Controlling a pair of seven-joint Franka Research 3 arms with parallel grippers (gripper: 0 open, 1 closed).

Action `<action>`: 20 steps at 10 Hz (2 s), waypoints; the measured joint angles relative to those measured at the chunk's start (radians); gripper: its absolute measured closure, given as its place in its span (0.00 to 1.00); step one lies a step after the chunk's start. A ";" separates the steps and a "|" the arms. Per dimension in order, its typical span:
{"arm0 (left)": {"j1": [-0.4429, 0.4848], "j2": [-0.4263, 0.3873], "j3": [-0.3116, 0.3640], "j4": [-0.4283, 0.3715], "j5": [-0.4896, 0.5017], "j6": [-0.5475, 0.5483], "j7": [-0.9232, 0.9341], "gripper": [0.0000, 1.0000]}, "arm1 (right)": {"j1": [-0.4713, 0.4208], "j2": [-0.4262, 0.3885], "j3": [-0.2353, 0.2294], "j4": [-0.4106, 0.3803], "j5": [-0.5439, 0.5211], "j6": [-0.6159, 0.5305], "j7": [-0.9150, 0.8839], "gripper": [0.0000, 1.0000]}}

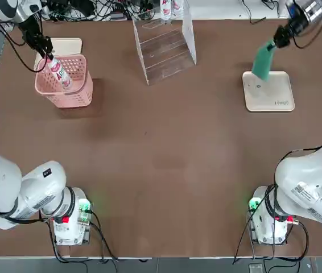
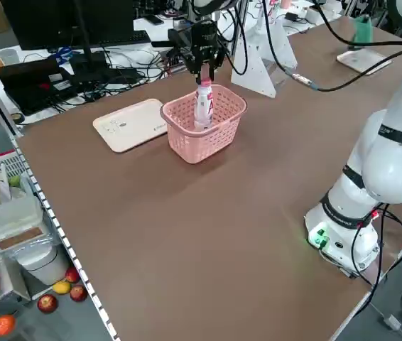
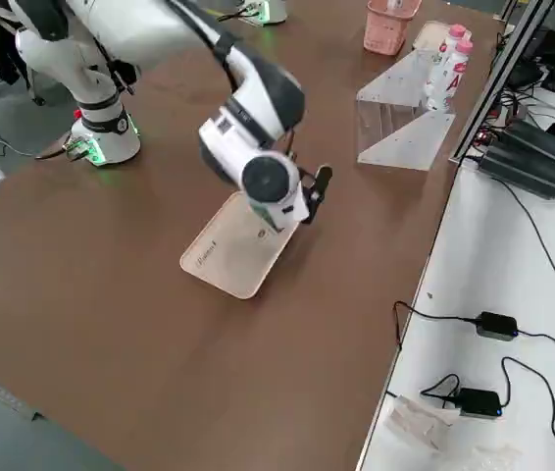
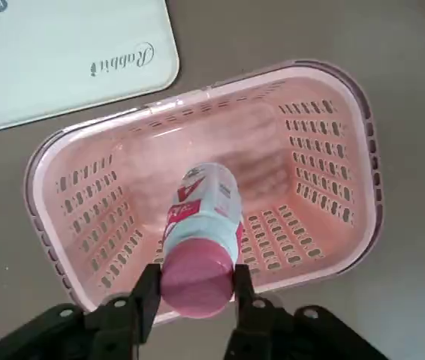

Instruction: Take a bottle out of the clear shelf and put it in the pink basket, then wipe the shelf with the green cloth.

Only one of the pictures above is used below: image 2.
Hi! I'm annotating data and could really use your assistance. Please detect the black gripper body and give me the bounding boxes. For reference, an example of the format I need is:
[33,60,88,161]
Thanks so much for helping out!
[190,21,220,58]

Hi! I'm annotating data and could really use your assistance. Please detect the pink cap white bottle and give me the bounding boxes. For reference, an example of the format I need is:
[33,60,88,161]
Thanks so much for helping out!
[268,0,282,26]
[193,80,214,131]

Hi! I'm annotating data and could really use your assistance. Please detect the clear acrylic shelf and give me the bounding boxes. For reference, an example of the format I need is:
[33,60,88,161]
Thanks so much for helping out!
[229,19,298,99]

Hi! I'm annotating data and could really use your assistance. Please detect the pink plastic basket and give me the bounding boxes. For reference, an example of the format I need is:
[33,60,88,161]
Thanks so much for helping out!
[161,84,248,165]

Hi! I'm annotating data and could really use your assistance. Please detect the black ribbed power supply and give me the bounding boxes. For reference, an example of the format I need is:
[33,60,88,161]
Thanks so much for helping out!
[168,27,193,50]

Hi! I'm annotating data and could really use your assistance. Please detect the black notebook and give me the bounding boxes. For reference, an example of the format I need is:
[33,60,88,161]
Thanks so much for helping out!
[143,13,165,26]

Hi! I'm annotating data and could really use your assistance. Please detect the black keyboard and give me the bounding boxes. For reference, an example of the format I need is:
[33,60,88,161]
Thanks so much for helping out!
[99,30,152,47]

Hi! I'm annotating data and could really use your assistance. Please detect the beige rabbit print tray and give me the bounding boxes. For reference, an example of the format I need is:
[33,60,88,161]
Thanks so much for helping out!
[336,48,393,76]
[92,98,169,154]

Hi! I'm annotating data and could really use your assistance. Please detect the white desk device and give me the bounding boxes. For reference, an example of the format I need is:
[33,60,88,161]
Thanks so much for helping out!
[305,6,330,23]

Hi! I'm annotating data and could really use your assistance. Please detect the blue white packet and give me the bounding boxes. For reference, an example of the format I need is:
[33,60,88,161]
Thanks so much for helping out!
[53,48,75,64]

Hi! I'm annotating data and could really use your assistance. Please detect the black monitor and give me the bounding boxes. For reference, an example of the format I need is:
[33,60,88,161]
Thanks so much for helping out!
[0,0,136,85]

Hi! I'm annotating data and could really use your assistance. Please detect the black laptop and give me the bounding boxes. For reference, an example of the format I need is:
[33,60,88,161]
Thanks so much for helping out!
[0,56,78,117]

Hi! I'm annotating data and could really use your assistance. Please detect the white lidded storage box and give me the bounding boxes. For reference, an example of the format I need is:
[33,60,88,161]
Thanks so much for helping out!
[0,193,45,254]

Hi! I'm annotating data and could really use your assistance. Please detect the red apple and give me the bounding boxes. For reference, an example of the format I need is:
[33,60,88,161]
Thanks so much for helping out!
[36,293,59,314]
[65,266,81,284]
[69,283,88,303]

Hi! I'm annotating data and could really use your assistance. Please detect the white round bin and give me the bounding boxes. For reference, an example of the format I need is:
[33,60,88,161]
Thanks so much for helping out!
[15,244,70,286]

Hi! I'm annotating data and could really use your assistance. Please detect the yellow lemon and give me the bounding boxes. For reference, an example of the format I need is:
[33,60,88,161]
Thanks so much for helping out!
[52,280,72,294]

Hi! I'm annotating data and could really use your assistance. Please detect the white plug adapter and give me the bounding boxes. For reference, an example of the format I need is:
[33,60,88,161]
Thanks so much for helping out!
[381,312,402,331]

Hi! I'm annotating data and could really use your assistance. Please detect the orange fruit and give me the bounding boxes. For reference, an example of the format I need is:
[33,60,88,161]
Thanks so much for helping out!
[0,314,17,337]

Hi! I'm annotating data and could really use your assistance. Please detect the aluminium upright post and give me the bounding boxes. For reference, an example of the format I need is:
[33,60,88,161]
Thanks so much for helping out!
[234,0,251,42]

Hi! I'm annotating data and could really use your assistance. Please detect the tangled black desk cables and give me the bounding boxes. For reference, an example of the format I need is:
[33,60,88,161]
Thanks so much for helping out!
[80,45,191,99]

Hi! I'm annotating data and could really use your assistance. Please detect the aluminium table frame rail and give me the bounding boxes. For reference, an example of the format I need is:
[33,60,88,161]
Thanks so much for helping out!
[0,53,121,341]

